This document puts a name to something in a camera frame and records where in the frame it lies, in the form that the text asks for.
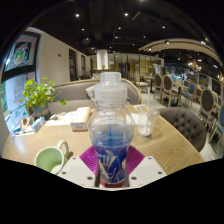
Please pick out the group of ceiling lights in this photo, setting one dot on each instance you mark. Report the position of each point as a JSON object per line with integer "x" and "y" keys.
{"x": 77, "y": 15}

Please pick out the clear plastic cup with straw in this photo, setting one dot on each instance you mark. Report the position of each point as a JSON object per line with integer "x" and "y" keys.
{"x": 146, "y": 123}

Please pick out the dark-framed decorated window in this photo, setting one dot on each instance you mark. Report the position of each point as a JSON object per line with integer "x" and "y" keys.
{"x": 18, "y": 66}

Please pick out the curved grey sofa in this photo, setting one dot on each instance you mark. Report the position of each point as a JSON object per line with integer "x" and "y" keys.
{"x": 71, "y": 91}

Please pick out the dark tufted armchair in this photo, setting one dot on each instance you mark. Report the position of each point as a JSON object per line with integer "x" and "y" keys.
{"x": 185, "y": 125}

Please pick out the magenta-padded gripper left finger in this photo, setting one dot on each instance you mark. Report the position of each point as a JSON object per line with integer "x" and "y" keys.
{"x": 78, "y": 170}

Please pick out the grey white zigzag cushion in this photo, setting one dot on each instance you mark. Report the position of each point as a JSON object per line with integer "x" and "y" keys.
{"x": 90, "y": 92}

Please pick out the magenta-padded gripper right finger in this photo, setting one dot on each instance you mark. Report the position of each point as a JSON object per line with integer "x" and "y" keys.
{"x": 145, "y": 170}

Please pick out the pale green mug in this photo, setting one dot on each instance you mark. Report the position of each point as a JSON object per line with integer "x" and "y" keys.
{"x": 50, "y": 159}

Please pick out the group of dining chairs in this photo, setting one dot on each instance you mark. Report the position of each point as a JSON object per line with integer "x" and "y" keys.
{"x": 206, "y": 101}

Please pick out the clear blue-labelled drink bottle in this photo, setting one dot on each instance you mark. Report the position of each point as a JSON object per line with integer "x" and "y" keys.
{"x": 111, "y": 133}

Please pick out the small white orange box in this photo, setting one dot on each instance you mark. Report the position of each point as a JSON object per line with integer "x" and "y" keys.
{"x": 80, "y": 121}

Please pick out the potted green plant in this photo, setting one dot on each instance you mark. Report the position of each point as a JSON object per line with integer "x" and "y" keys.
{"x": 38, "y": 95}

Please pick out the white printed leaflet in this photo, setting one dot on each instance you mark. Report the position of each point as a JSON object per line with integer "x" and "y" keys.
{"x": 61, "y": 119}

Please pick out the small light blue box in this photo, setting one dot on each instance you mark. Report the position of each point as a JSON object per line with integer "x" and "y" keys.
{"x": 37, "y": 125}

